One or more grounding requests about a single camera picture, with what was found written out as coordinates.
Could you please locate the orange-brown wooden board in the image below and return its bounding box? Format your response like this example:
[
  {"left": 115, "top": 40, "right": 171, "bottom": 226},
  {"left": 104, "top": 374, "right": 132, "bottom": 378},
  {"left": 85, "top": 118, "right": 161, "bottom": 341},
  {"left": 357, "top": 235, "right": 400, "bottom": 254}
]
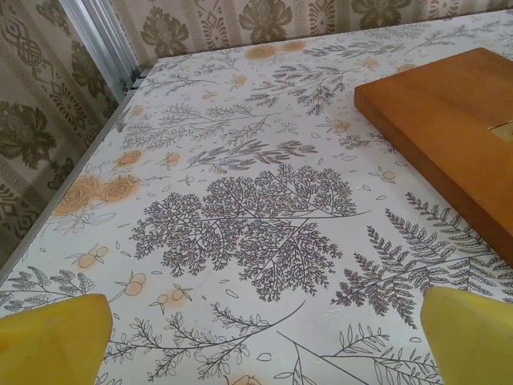
[{"left": 354, "top": 47, "right": 513, "bottom": 269}]

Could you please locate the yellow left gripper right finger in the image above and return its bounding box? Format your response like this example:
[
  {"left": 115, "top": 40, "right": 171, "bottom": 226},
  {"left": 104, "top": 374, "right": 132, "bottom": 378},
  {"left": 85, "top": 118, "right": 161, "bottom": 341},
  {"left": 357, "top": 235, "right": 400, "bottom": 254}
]
[{"left": 423, "top": 286, "right": 513, "bottom": 385}]

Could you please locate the aluminium frame post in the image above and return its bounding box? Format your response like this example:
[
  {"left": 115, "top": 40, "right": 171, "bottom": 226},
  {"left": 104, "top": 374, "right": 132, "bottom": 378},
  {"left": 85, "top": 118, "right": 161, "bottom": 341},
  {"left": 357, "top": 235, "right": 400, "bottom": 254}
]
[{"left": 59, "top": 0, "right": 144, "bottom": 101}]

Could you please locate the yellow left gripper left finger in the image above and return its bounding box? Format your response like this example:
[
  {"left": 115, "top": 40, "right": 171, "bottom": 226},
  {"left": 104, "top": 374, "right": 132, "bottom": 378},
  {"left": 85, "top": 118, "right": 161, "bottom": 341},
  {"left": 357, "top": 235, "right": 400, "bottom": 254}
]
[{"left": 0, "top": 294, "right": 113, "bottom": 385}]

